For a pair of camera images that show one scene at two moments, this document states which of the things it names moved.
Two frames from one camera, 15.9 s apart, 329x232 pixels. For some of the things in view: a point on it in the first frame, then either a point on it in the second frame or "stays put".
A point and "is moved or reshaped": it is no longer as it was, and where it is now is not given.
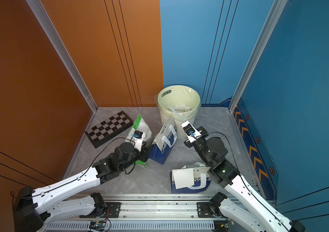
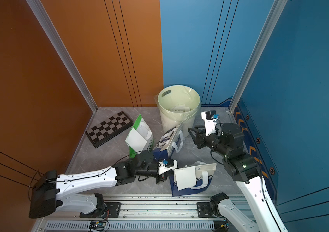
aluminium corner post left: x=49 y=29 stays put
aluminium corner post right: x=277 y=6 stays put
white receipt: x=184 y=178 stays put
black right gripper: x=188 y=145 -> x=201 y=138
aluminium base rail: x=147 y=212 stays put
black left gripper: x=145 y=154 -> x=162 y=177
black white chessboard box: x=103 y=132 stays put
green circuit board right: x=227 y=224 stays put
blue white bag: x=164 y=141 is moved or reshaped
